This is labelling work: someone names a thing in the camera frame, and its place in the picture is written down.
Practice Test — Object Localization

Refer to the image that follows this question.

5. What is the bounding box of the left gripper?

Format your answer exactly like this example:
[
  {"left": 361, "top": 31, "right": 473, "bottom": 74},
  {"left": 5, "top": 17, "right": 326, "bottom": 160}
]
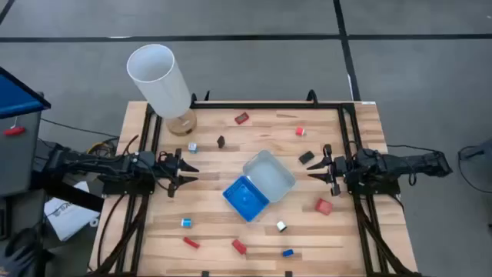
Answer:
[{"left": 153, "top": 148, "right": 201, "bottom": 199}]

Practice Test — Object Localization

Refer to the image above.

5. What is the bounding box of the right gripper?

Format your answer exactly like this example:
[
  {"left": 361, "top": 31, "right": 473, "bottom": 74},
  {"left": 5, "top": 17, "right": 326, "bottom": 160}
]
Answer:
[{"left": 306, "top": 143, "right": 358, "bottom": 197}]

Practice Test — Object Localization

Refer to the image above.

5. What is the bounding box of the blue plastic mesh basket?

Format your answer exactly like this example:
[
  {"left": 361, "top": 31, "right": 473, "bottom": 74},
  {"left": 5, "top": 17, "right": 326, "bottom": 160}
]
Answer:
[{"left": 221, "top": 175, "right": 271, "bottom": 223}]

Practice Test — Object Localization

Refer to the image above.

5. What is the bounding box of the grey plastic bin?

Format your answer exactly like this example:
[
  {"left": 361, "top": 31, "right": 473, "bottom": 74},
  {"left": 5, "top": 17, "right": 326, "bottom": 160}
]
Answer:
[{"left": 242, "top": 149, "right": 298, "bottom": 204}]

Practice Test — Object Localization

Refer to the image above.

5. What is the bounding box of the white shade wooden table lamp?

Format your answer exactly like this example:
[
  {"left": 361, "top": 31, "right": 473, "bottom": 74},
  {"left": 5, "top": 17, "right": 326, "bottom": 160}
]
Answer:
[{"left": 126, "top": 43, "right": 198, "bottom": 137}]

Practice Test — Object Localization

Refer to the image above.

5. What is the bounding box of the black diagonal metal beam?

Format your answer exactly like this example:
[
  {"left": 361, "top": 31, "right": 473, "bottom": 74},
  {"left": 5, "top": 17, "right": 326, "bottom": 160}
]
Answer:
[{"left": 30, "top": 171, "right": 105, "bottom": 213}]

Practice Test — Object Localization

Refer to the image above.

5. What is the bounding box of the black floor stand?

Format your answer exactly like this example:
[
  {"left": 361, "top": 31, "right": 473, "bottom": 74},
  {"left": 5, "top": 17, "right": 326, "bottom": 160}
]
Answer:
[{"left": 457, "top": 138, "right": 492, "bottom": 162}]

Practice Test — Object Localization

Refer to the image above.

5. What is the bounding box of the grey desk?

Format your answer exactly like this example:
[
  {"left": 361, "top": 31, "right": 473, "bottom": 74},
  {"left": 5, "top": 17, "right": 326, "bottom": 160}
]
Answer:
[{"left": 0, "top": 109, "right": 47, "bottom": 277}]

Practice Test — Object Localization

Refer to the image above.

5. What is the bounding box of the monitor with blue screen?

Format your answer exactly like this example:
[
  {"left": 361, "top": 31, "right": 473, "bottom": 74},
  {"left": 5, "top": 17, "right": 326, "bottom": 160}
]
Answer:
[{"left": 0, "top": 66, "right": 52, "bottom": 119}]

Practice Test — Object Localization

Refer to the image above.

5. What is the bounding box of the black metal table frame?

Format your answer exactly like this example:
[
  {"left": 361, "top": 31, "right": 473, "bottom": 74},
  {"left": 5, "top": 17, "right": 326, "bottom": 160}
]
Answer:
[{"left": 86, "top": 88, "right": 424, "bottom": 277}]

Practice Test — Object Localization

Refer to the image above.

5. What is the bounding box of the yellow cable connector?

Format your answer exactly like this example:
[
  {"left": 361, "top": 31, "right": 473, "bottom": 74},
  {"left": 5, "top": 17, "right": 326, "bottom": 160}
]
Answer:
[{"left": 87, "top": 138, "right": 116, "bottom": 155}]

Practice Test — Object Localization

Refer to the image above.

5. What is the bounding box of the thin black floor cable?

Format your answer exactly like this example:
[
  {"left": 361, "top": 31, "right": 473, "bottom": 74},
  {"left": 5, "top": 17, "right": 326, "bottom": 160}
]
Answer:
[{"left": 40, "top": 118, "right": 121, "bottom": 140}]

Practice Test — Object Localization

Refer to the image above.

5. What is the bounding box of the black looped floor cable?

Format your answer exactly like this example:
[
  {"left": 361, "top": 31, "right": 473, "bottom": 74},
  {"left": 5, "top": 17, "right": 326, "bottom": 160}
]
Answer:
[{"left": 457, "top": 153, "right": 492, "bottom": 195}]

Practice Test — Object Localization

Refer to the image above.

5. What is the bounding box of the red tag with string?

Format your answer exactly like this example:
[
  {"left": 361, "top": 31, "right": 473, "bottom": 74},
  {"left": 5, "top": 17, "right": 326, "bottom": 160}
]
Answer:
[{"left": 3, "top": 125, "right": 26, "bottom": 137}]

